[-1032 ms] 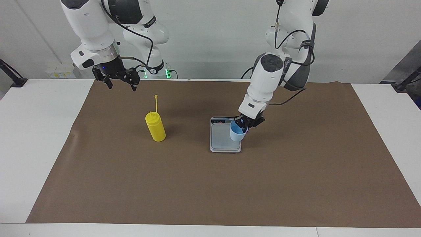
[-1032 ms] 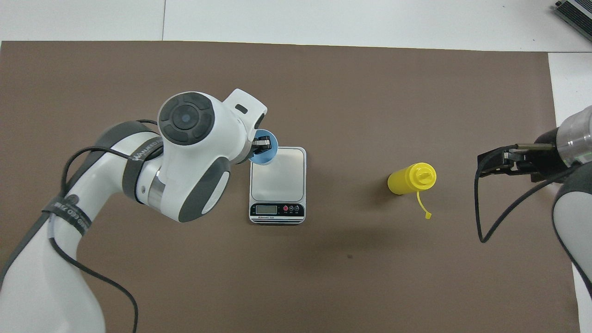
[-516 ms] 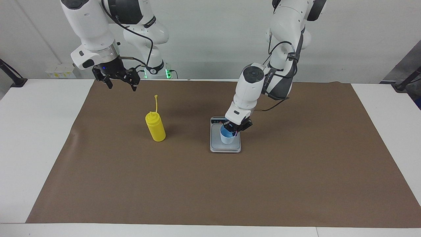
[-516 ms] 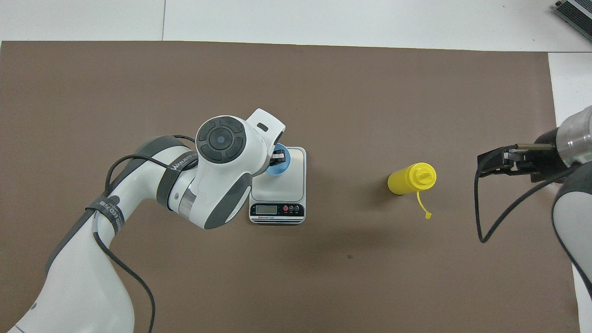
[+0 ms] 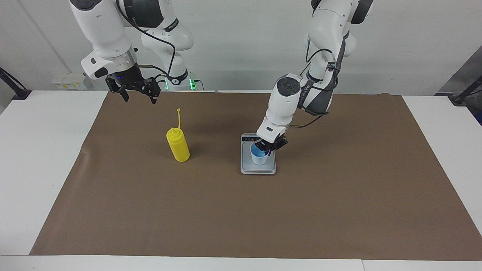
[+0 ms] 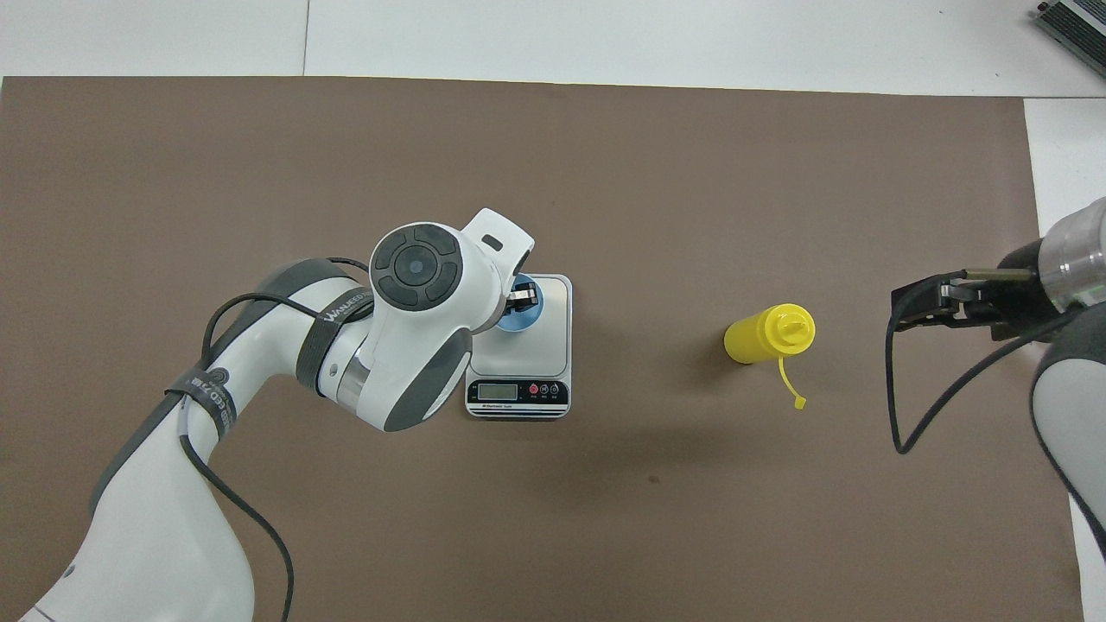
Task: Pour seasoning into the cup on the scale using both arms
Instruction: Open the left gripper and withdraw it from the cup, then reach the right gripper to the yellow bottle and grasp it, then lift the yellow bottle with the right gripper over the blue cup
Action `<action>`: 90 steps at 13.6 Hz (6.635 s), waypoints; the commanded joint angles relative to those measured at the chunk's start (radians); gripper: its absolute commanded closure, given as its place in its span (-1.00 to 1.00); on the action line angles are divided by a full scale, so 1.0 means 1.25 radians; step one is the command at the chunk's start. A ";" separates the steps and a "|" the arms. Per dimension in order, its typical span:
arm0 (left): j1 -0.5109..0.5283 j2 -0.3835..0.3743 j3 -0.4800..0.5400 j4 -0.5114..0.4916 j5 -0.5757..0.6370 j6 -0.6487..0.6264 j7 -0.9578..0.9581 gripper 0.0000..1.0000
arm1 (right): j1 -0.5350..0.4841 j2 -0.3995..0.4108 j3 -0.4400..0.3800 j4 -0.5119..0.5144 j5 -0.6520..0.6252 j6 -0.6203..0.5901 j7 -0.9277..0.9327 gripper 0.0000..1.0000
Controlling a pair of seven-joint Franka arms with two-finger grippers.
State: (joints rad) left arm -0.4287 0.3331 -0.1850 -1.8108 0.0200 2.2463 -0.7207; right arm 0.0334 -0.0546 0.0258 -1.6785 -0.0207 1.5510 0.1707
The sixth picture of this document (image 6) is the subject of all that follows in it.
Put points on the light blue plastic cup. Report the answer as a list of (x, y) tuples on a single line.
[(518, 322)]

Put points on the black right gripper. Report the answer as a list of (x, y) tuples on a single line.
[(1020, 302)]

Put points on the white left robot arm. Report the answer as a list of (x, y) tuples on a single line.
[(415, 337)]

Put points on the brown paper mat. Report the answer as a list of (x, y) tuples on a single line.
[(605, 518)]

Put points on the yellow squeeze bottle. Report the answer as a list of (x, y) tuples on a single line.
[(760, 337)]

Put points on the grey ribbed metal device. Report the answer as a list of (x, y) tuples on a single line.
[(1080, 22)]

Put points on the silver digital kitchen scale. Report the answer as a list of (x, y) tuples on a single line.
[(536, 363)]

